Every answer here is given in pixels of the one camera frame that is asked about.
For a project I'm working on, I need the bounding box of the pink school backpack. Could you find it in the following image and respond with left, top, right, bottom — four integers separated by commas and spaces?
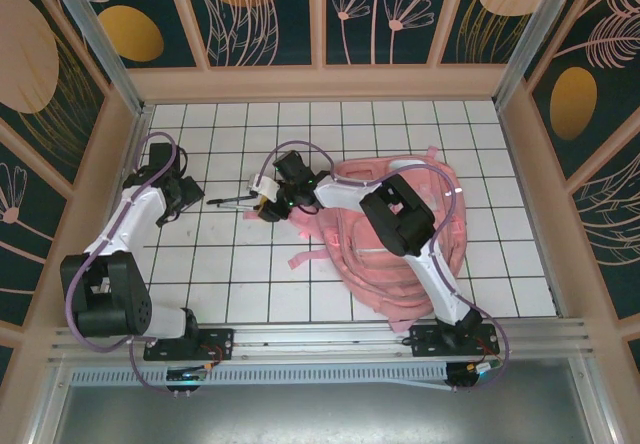
287, 146, 469, 335

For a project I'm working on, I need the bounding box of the grey metal plate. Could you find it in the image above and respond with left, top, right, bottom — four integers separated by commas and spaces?
49, 383, 609, 444

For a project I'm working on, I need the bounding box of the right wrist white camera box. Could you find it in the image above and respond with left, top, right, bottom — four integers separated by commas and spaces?
246, 172, 280, 204

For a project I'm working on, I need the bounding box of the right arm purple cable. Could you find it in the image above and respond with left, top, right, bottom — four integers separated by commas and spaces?
254, 140, 512, 395

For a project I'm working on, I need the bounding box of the aluminium side rail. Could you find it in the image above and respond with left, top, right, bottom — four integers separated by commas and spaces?
499, 106, 569, 318
82, 106, 154, 326

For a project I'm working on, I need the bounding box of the aluminium mounting rail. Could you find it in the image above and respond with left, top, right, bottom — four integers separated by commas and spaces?
47, 316, 599, 365

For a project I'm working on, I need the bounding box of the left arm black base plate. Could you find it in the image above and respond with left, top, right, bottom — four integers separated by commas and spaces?
143, 327, 236, 363

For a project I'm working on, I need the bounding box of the aluminium frame post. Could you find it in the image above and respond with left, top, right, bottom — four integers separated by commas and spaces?
40, 0, 151, 118
29, 358, 71, 444
569, 358, 626, 444
492, 0, 587, 110

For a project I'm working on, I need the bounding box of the dark floral wall panel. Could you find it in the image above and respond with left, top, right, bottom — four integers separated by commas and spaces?
569, 158, 640, 323
324, 0, 437, 67
529, 0, 640, 183
82, 0, 201, 70
0, 0, 109, 198
438, 0, 546, 65
177, 0, 317, 68
0, 118, 71, 328

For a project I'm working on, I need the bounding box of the white slotted cable duct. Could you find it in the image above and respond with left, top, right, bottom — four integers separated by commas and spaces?
69, 361, 451, 390

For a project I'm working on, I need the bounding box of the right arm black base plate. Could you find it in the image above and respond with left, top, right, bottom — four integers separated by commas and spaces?
408, 323, 501, 361

